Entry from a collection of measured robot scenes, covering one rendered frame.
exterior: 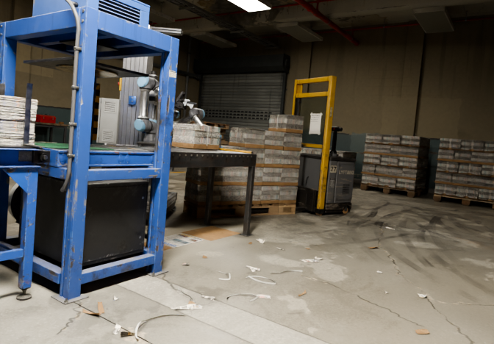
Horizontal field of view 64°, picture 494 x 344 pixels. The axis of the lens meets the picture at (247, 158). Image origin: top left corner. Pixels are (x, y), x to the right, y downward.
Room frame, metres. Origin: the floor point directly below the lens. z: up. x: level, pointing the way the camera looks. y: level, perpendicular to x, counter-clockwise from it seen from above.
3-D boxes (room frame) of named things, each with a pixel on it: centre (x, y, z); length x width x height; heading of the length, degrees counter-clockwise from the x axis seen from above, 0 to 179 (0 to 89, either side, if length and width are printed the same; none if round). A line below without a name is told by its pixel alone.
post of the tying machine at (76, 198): (2.09, 0.90, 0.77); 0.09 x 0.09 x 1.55; 56
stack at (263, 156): (4.84, 0.13, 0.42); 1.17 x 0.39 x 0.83; 124
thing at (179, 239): (3.40, 0.54, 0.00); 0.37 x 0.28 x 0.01; 146
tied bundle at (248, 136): (4.91, 0.02, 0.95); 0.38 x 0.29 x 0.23; 34
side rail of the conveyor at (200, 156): (3.29, 0.30, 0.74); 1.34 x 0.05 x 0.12; 146
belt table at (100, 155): (2.59, 1.09, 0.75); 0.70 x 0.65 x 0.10; 146
